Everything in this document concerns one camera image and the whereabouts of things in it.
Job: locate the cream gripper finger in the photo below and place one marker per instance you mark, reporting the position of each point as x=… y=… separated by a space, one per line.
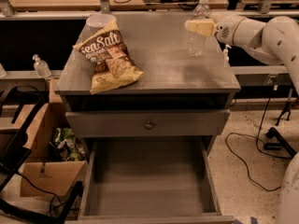
x=205 y=27

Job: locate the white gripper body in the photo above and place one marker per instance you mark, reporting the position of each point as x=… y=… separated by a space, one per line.
x=224 y=30

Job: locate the clear plastic water bottle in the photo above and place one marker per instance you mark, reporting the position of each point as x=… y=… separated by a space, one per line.
x=196 y=41

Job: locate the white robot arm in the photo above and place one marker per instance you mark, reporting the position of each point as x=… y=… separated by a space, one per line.
x=274 y=42

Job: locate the right hand sanitizer bottle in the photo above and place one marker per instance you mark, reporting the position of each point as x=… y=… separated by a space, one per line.
x=226 y=55

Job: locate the hand sanitizer bottle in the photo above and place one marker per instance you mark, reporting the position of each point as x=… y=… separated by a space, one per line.
x=226 y=55
x=41 y=66

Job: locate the closed upper grey drawer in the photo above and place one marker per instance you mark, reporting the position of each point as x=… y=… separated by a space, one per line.
x=134 y=124

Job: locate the grey wooden drawer cabinet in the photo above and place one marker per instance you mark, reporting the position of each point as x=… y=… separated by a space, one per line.
x=172 y=80

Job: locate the open middle grey drawer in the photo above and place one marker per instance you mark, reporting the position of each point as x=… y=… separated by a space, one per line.
x=159 y=180

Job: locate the left hand sanitizer bottle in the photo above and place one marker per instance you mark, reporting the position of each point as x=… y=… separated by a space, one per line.
x=41 y=66

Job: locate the yellow sea salt chips bag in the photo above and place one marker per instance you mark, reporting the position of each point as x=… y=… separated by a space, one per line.
x=114 y=67

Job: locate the clear plastic cup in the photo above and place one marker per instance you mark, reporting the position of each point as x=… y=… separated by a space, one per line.
x=98 y=21

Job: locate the black stand leg right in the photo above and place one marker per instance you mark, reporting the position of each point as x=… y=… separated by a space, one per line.
x=281 y=142

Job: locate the snack bags in box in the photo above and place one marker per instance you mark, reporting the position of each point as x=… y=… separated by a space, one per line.
x=64 y=146

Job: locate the brown cardboard box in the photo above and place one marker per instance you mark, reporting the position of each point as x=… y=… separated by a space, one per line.
x=41 y=173

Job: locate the metal rail with posts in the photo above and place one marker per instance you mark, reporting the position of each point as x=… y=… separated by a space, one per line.
x=9 y=13

